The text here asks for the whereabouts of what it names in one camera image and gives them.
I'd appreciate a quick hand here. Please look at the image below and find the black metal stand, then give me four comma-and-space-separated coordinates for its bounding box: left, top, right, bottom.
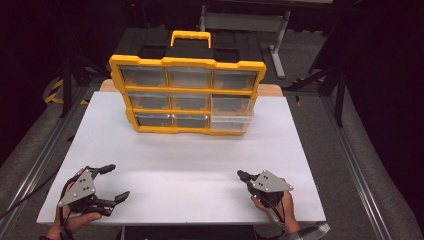
285, 64, 348, 128
59, 54, 112, 119

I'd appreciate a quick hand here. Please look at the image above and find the grey metal table frame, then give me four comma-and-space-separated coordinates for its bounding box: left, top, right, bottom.
198, 4, 292, 80

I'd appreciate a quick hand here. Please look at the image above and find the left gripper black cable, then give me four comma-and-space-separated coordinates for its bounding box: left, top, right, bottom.
57, 203, 77, 240

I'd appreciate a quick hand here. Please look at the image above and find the black floor cable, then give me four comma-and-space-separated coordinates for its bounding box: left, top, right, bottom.
0, 163, 65, 222

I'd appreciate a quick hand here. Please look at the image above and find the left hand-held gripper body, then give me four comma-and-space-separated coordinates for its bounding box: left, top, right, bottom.
57, 165, 118, 217

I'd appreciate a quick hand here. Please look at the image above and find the yellow black hazard tape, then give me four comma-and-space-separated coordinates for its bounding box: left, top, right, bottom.
44, 77, 90, 106

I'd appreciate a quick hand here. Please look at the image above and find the clear plastic drawer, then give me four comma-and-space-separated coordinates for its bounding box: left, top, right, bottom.
209, 114, 255, 132

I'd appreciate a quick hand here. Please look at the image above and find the yellow black organizer cabinet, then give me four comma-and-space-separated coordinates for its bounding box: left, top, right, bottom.
108, 29, 268, 137

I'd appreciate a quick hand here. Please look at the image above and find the person's right hand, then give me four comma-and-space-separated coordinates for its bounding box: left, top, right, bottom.
251, 191, 302, 235

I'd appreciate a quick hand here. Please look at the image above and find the plaid shirt sleeve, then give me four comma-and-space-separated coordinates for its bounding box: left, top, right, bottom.
282, 222, 331, 240

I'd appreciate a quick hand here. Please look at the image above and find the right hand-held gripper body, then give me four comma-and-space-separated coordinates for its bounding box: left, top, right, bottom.
245, 169, 295, 208

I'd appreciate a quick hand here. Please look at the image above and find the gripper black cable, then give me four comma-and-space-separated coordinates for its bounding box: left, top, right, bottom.
57, 203, 77, 240
259, 194, 288, 232

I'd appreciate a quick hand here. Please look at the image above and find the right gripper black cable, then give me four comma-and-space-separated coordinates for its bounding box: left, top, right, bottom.
259, 194, 288, 232

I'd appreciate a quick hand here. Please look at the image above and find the person's left hand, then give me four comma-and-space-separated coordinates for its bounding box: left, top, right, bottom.
49, 168, 103, 239

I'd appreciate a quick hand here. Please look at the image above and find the aluminium floor rail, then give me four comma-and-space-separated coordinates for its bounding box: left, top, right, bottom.
0, 85, 89, 236
320, 95, 392, 240

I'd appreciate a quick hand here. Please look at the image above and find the set of clear drawers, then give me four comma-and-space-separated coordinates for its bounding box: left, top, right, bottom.
119, 65, 260, 129

